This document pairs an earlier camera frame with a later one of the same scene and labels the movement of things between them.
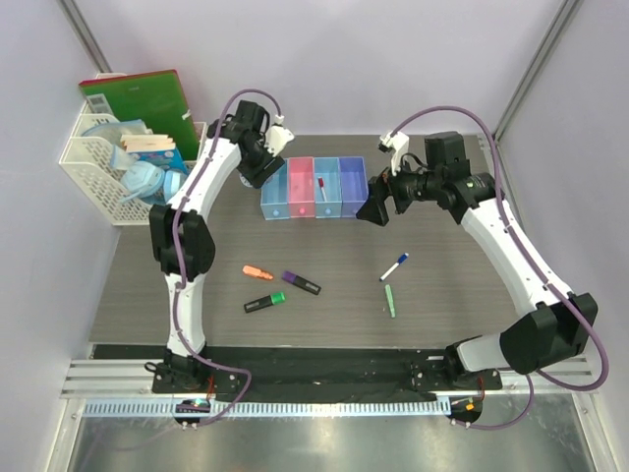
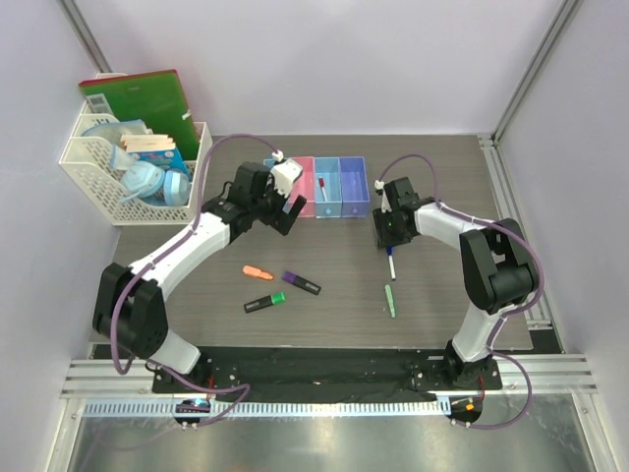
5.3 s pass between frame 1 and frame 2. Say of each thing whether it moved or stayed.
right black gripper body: moved
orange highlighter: stayed
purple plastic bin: stayed
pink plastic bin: stayed
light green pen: stayed
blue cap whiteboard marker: moved
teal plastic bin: stayed
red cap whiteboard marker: stayed
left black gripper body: moved
